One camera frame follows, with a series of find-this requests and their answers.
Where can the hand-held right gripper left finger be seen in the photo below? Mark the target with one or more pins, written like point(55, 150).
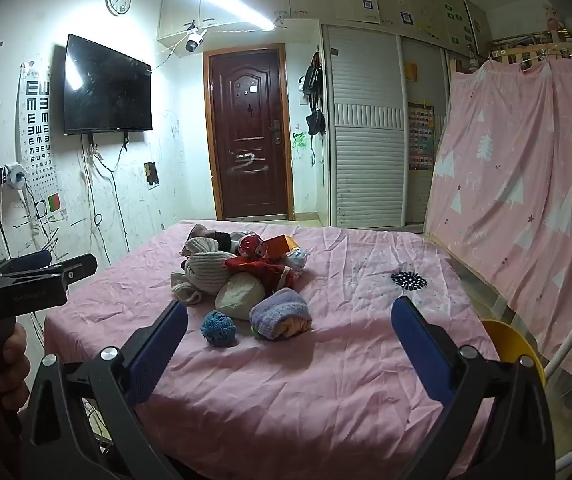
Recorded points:
point(160, 350)

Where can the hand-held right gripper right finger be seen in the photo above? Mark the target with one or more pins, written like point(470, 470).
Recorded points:
point(423, 350)

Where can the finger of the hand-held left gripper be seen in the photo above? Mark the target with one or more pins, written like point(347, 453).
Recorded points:
point(33, 260)
point(73, 269)

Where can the person's left hand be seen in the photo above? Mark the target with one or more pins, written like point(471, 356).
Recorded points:
point(13, 352)

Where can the red green card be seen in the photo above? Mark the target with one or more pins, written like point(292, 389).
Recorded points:
point(54, 203)

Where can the blue knitted ball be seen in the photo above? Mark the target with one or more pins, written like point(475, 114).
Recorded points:
point(218, 328)

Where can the beige folded sock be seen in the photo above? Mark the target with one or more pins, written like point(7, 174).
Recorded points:
point(185, 289)

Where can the black spiky ornament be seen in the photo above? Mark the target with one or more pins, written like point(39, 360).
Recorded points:
point(408, 280)

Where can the pink bed sheet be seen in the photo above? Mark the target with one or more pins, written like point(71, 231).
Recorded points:
point(341, 370)

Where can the yellow stool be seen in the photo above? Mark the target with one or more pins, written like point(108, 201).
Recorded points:
point(508, 340)

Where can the large beige ribbed sock roll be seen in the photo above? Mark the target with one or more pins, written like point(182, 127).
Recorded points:
point(210, 272)

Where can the pale cream cloth bundle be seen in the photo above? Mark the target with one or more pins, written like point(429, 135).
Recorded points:
point(238, 297)

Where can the cream sock roll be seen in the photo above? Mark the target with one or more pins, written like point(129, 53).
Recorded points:
point(200, 246)

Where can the black sock roll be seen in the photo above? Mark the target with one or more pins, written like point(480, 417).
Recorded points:
point(224, 241)

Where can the red snack packet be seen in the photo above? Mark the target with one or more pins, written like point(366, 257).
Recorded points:
point(261, 267)

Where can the eye chart poster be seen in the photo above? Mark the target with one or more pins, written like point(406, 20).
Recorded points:
point(38, 130)

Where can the orange box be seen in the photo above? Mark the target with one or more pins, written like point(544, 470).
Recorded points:
point(277, 246)

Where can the pink tree-print curtain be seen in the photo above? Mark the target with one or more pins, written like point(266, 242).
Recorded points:
point(526, 200)

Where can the dark brown door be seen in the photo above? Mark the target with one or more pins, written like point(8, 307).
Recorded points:
point(251, 135)

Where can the white louvered wardrobe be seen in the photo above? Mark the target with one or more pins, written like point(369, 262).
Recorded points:
point(366, 135)

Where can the small black hanging bag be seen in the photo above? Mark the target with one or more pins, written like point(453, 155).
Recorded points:
point(316, 122)

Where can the yellow paper note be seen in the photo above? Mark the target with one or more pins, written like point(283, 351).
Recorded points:
point(411, 71)

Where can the white wall power adapter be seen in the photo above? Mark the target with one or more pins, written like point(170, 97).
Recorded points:
point(15, 176)

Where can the black wall television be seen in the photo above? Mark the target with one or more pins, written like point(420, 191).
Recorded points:
point(108, 87)

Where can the colourful grid wall poster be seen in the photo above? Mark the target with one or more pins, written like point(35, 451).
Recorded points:
point(421, 135)

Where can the white security camera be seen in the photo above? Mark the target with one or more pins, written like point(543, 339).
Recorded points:
point(194, 40)

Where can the wooden bunk bed frame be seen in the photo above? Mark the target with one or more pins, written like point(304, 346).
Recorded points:
point(531, 45)

